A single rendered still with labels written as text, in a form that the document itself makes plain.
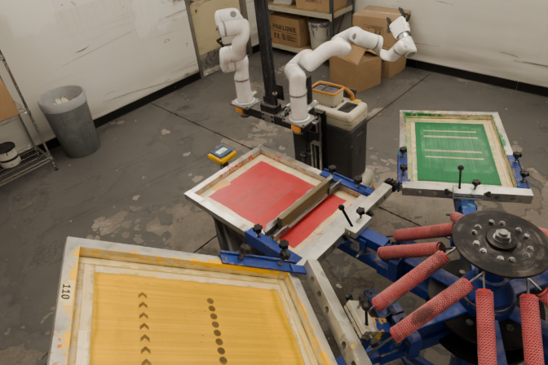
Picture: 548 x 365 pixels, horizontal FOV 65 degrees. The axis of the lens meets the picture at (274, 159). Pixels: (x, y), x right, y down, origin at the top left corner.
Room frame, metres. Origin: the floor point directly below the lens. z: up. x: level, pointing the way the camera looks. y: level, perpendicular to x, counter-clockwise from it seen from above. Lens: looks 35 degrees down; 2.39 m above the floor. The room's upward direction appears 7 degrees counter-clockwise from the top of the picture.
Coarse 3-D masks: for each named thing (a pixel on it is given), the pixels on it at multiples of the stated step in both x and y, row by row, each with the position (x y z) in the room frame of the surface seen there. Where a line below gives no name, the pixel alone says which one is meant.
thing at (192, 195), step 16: (240, 160) 2.06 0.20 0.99; (288, 160) 2.01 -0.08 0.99; (224, 176) 1.96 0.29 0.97; (320, 176) 1.82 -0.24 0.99; (192, 192) 1.81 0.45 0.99; (352, 192) 1.67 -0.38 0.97; (208, 208) 1.67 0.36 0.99; (352, 208) 1.54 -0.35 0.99; (240, 224) 1.52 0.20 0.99; (336, 224) 1.44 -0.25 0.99; (320, 240) 1.35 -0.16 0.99; (304, 256) 1.28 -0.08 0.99
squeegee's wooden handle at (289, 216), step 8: (320, 184) 1.66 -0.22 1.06; (328, 184) 1.68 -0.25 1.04; (312, 192) 1.61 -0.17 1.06; (320, 192) 1.64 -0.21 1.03; (304, 200) 1.56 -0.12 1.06; (312, 200) 1.59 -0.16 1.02; (296, 208) 1.51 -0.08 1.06; (304, 208) 1.55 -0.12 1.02; (280, 216) 1.47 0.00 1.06; (288, 216) 1.47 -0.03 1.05; (296, 216) 1.51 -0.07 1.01; (280, 224) 1.45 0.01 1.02; (288, 224) 1.47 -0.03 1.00
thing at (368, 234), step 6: (366, 228) 1.34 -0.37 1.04; (360, 234) 1.31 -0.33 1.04; (366, 234) 1.31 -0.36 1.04; (372, 234) 1.31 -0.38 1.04; (378, 234) 1.30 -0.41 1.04; (366, 240) 1.29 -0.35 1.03; (372, 240) 1.27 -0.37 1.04; (378, 240) 1.26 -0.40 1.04; (384, 240) 1.26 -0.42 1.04; (366, 246) 1.29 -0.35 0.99; (372, 246) 1.26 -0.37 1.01; (378, 246) 1.24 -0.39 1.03
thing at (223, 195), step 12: (240, 180) 1.91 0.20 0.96; (216, 192) 1.83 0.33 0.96; (228, 192) 1.82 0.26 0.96; (240, 192) 1.81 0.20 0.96; (228, 204) 1.72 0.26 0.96; (276, 204) 1.67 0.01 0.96; (240, 216) 1.62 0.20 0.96; (252, 216) 1.61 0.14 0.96; (264, 216) 1.60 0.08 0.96; (276, 216) 1.59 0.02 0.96; (264, 228) 1.51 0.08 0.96; (300, 228) 1.48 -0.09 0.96; (312, 228) 1.47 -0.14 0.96; (288, 240) 1.41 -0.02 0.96; (300, 240) 1.40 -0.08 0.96
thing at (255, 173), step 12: (252, 168) 2.02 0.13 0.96; (264, 168) 2.00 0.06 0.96; (276, 168) 1.99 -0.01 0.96; (252, 180) 1.90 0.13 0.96; (288, 180) 1.86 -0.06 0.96; (300, 180) 1.85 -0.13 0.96; (300, 192) 1.75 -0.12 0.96; (288, 204) 1.66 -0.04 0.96; (324, 204) 1.63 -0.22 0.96; (336, 204) 1.62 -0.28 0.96; (312, 216) 1.55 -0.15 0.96; (324, 216) 1.55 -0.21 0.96
